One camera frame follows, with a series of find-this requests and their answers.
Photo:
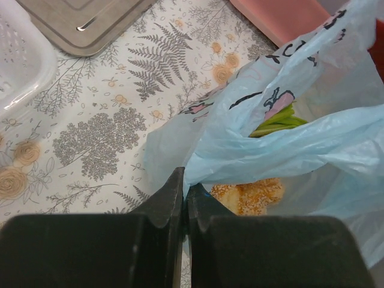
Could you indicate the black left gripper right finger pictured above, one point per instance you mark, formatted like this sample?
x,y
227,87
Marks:
x,y
227,250

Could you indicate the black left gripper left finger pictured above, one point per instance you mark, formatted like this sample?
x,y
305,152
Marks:
x,y
142,248

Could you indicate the light blue plastic grocery bag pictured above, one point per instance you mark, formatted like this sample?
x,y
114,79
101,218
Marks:
x,y
333,165

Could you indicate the red toy lobster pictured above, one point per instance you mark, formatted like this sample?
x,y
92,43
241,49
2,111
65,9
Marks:
x,y
377,49

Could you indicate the toy fried bread piece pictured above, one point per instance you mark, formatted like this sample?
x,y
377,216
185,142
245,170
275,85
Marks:
x,y
251,199

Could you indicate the floral patterned table mat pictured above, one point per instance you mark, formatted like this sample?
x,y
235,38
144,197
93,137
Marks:
x,y
78,146

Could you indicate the green toy vegetable stalks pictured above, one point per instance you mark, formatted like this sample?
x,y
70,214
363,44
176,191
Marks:
x,y
283,120

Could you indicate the white plastic perforated basket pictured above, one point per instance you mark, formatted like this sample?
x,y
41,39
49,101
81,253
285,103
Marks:
x,y
28,60

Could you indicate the stainless steel tray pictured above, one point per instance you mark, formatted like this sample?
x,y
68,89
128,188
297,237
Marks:
x,y
84,28

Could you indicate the pink two-tier shelf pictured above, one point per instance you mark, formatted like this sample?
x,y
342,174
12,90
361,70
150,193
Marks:
x,y
282,20

